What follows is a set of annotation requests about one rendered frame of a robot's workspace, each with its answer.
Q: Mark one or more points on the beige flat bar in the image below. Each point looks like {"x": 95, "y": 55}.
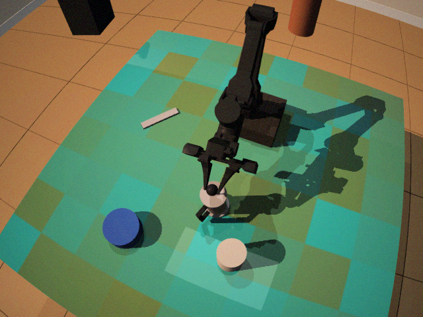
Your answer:
{"x": 159, "y": 118}

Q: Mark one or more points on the french press coffee maker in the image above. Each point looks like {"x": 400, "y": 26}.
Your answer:
{"x": 215, "y": 205}

